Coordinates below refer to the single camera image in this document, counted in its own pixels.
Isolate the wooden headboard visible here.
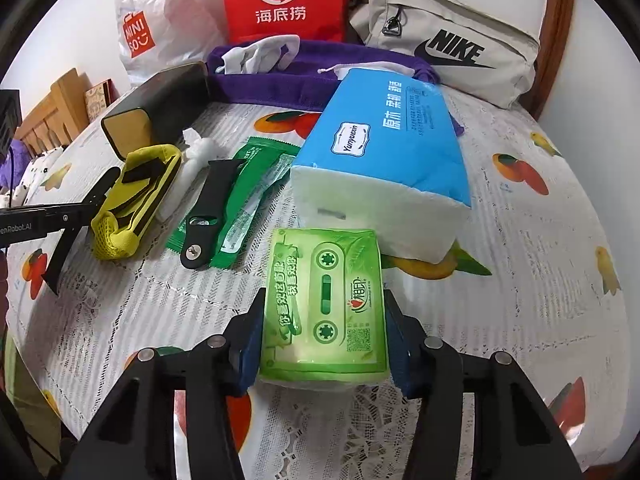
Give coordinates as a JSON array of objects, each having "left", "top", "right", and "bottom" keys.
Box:
[{"left": 15, "top": 67, "right": 93, "bottom": 156}]

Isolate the purple cloth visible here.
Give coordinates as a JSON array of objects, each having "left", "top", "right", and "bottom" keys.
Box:
[{"left": 206, "top": 35, "right": 466, "bottom": 138}]

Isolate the green blanket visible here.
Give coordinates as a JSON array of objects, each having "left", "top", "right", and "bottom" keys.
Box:
[{"left": 5, "top": 330, "right": 63, "bottom": 461}]

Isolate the green sachet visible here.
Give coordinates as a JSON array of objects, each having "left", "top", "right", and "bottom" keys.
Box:
[{"left": 165, "top": 136, "right": 301, "bottom": 268}]

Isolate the black watch strap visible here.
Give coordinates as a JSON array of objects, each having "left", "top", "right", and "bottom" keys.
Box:
[{"left": 180, "top": 159, "right": 246, "bottom": 271}]

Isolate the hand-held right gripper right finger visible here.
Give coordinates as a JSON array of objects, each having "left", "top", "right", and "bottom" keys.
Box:
[{"left": 382, "top": 290, "right": 583, "bottom": 480}]

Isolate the brown wooden door frame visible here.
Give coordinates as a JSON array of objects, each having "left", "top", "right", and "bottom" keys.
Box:
[{"left": 530, "top": 0, "right": 576, "bottom": 121}]

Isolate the white plastic shopping bag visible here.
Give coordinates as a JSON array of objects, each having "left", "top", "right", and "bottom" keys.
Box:
[{"left": 114, "top": 0, "right": 226, "bottom": 88}]

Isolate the white plastic packet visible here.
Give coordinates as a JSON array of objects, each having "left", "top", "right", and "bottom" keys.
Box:
[{"left": 155, "top": 129, "right": 221, "bottom": 222}]

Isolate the fruit-print tablecloth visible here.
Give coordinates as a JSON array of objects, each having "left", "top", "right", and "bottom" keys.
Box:
[{"left": 5, "top": 85, "right": 631, "bottom": 480}]

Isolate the polka dot pillow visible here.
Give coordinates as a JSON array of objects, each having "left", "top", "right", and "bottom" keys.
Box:
[{"left": 10, "top": 147, "right": 68, "bottom": 206}]

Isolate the purple plush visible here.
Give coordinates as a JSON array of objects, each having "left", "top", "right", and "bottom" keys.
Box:
[{"left": 10, "top": 137, "right": 29, "bottom": 186}]

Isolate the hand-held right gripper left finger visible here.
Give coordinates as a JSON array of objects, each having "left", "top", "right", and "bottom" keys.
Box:
[{"left": 65, "top": 287, "right": 268, "bottom": 480}]

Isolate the green tissue packet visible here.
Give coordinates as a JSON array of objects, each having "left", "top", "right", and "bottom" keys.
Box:
[{"left": 257, "top": 227, "right": 391, "bottom": 388}]

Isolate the grey waist bag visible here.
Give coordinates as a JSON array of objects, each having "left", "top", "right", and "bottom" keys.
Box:
[{"left": 347, "top": 0, "right": 542, "bottom": 109}]

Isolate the dark tea tin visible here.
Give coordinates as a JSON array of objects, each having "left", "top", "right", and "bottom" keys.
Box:
[{"left": 101, "top": 61, "right": 210, "bottom": 161}]

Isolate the white cloth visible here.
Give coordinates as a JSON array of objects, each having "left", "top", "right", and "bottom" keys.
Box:
[{"left": 221, "top": 35, "right": 301, "bottom": 75}]

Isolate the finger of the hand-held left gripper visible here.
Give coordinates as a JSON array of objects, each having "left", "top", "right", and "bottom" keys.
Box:
[
  {"left": 64, "top": 166, "right": 122, "bottom": 221},
  {"left": 45, "top": 220, "right": 91, "bottom": 296}
]

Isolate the patterned brown box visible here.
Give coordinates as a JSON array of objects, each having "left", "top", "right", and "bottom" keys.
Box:
[{"left": 84, "top": 79, "right": 117, "bottom": 122}]

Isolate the blue tissue pack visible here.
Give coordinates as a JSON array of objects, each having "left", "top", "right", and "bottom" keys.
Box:
[{"left": 290, "top": 67, "right": 473, "bottom": 265}]

